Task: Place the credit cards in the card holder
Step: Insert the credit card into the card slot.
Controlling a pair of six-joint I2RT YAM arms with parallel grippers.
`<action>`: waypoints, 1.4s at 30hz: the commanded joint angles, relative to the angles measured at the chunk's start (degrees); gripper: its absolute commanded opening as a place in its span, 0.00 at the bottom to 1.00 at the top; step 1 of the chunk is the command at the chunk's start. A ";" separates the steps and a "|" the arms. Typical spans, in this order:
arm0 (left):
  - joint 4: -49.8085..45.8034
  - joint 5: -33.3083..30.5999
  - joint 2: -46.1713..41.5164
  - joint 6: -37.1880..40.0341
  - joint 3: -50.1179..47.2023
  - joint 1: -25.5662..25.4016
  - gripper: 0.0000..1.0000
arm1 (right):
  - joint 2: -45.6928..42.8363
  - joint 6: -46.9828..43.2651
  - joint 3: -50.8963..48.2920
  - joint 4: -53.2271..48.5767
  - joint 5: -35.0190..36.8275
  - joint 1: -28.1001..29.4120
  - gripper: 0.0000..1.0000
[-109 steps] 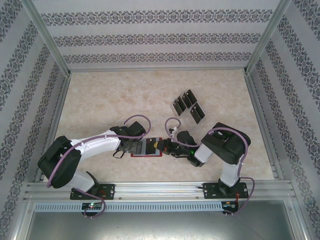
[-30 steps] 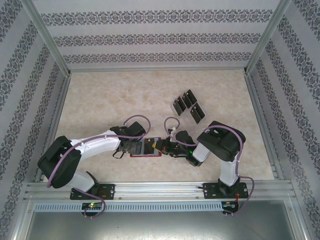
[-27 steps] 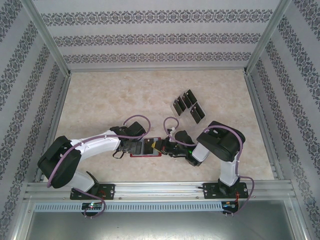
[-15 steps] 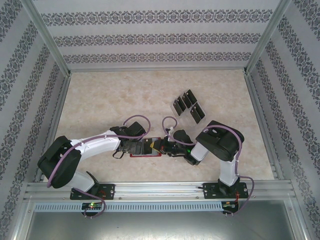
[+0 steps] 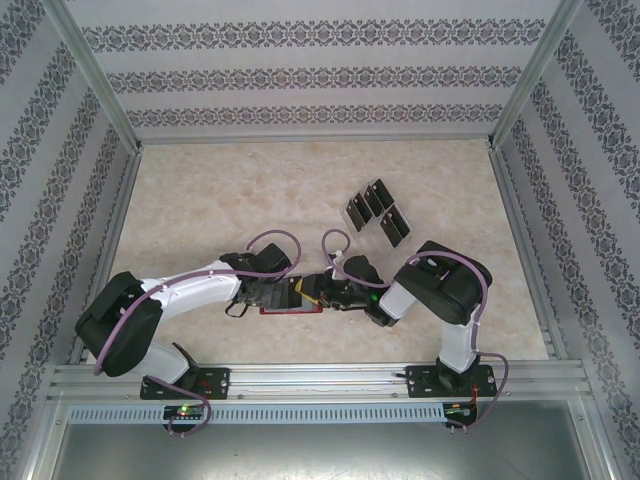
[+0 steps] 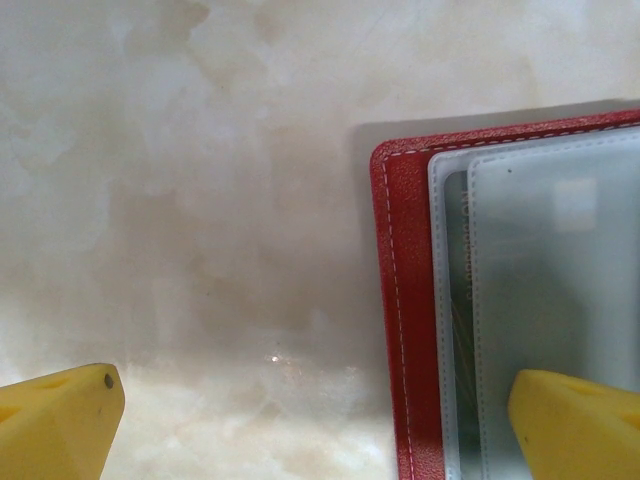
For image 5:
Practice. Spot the black credit card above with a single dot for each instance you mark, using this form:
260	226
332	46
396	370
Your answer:
385	189
355	215
366	210
375	200
396	226
296	299

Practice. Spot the red card holder wallet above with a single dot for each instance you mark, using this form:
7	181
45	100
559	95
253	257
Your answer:
290	311

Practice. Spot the clear acrylic card stand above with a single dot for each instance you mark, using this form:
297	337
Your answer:
372	240

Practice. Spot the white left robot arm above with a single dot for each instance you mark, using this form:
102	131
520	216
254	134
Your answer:
200	290

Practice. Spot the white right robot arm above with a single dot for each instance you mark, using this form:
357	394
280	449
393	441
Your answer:
452	345

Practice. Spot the small circuit board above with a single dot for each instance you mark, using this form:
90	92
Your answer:
460	411
185	412

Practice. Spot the metal sheet tray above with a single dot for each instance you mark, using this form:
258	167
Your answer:
320	455

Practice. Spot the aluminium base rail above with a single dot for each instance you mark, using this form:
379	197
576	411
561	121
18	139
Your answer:
320	385

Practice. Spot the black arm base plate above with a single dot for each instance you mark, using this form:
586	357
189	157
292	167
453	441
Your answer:
420	382
215	382

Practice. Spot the aluminium side rail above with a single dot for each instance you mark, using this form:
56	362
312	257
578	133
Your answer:
515	225
117	225

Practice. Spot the aluminium frame post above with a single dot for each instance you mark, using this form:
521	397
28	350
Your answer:
97	75
531	75

